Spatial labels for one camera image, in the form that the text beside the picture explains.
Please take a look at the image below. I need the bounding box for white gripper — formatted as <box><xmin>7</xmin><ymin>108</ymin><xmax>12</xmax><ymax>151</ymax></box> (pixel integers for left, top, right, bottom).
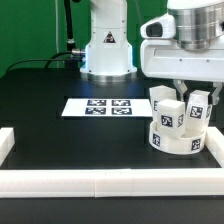
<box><xmin>140</xmin><ymin>36</ymin><xmax>224</xmax><ymax>105</ymax></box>

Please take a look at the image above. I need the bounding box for white round stool seat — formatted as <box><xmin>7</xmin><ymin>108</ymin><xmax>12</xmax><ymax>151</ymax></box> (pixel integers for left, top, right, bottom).
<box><xmin>149</xmin><ymin>121</ymin><xmax>206</xmax><ymax>155</ymax></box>

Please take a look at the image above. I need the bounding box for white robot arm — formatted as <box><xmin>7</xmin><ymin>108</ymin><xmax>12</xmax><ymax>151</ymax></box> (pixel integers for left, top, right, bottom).
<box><xmin>81</xmin><ymin>0</ymin><xmax>224</xmax><ymax>104</ymax></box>

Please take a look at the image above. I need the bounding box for white right fence bar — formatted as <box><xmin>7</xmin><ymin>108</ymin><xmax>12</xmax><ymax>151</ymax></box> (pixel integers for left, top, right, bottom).
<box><xmin>205</xmin><ymin>127</ymin><xmax>224</xmax><ymax>169</ymax></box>

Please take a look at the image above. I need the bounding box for white fence bar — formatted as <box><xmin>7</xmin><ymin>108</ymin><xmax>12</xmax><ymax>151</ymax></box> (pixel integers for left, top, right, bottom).
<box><xmin>0</xmin><ymin>127</ymin><xmax>15</xmax><ymax>166</ymax></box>
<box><xmin>205</xmin><ymin>127</ymin><xmax>224</xmax><ymax>169</ymax></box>
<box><xmin>0</xmin><ymin>168</ymin><xmax>224</xmax><ymax>198</ymax></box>

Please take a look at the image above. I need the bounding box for white tag sheet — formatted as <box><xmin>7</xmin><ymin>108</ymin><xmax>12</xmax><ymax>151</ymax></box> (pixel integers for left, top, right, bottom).
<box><xmin>62</xmin><ymin>98</ymin><xmax>152</xmax><ymax>117</ymax></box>

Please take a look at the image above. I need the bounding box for black vertical pole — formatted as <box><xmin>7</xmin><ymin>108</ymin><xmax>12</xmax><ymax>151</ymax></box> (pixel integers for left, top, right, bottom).
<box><xmin>64</xmin><ymin>0</ymin><xmax>78</xmax><ymax>70</ymax></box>

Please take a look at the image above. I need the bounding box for white left fence bar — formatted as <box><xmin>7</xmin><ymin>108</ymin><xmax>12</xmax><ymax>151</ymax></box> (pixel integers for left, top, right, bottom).
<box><xmin>0</xmin><ymin>127</ymin><xmax>15</xmax><ymax>166</ymax></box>

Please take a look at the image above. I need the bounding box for white front fence bar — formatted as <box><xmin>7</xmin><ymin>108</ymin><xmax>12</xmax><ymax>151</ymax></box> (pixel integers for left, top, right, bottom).
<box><xmin>0</xmin><ymin>168</ymin><xmax>224</xmax><ymax>198</ymax></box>

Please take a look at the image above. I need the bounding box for black cable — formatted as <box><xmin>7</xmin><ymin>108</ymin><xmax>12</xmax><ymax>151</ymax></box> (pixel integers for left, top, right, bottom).
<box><xmin>4</xmin><ymin>48</ymin><xmax>87</xmax><ymax>76</ymax></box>

